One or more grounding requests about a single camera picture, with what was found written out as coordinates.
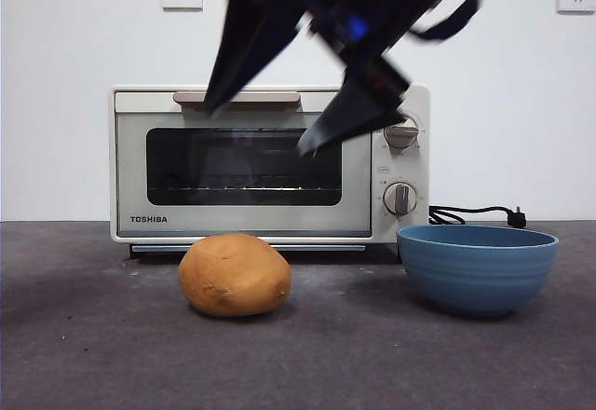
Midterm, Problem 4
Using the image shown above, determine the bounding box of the oven door with beige handle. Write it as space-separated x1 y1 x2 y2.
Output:
115 91 373 239

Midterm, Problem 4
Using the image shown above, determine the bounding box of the brown potato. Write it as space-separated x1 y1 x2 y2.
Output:
179 232 292 318

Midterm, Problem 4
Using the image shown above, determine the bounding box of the blue ribbed bowl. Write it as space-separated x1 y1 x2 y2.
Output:
395 224 559 319

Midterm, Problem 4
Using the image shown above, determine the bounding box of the beige temperature oven knob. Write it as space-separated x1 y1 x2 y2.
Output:
382 114 421 150

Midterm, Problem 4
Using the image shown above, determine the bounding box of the white Toshiba toaster oven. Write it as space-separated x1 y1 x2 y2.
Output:
109 84 430 257

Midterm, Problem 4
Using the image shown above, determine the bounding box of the beige timer oven knob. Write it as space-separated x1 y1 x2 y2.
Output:
382 180 418 218

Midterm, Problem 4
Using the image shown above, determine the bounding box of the metal wire oven rack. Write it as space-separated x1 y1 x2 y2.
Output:
153 184 339 194

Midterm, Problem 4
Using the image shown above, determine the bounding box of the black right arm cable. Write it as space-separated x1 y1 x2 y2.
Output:
408 0 481 44

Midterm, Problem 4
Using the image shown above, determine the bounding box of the black oven power cable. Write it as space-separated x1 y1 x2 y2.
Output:
427 204 530 230

